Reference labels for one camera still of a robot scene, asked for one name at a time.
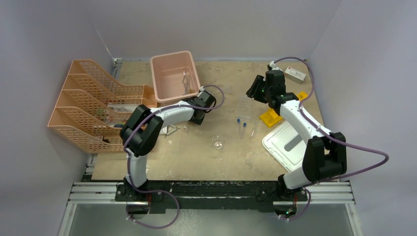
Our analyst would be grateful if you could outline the small white red box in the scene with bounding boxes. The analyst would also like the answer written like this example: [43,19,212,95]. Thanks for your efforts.
[284,67,306,84]

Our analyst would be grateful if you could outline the orange mesh file rack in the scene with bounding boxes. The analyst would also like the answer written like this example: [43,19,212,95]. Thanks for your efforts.
[48,59,150,153]

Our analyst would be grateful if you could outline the small glass beaker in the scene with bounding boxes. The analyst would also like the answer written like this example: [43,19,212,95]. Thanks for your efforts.
[212,135,225,149]

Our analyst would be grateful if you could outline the white plastic tray lid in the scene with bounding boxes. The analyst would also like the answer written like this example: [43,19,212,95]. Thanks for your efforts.
[262,120,325,172]

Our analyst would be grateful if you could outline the orange compartment organizer tray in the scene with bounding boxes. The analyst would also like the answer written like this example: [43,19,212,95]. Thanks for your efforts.
[142,85,158,108]

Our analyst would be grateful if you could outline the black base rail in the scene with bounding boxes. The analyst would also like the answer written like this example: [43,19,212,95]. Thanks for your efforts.
[66,179,356,216]

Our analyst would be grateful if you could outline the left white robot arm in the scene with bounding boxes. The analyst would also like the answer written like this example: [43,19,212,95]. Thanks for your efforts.
[119,90,217,201]

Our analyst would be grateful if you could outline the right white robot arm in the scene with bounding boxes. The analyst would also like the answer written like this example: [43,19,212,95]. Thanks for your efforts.
[246,70,347,200]

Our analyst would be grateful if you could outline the yellow test tube rack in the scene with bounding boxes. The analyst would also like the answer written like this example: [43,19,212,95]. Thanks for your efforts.
[259,91,308,128]

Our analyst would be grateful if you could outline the pink plastic bin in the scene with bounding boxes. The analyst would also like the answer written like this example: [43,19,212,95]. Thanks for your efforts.
[150,51,201,106]

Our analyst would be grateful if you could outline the metal crucible tongs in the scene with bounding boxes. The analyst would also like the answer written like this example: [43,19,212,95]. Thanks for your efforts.
[182,71,189,95]

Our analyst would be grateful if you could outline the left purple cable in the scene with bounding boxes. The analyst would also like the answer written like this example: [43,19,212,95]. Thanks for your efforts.
[123,85,225,229]

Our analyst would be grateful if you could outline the clear plastic tube rack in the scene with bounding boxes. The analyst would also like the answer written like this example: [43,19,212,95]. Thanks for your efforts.
[236,95,253,119]

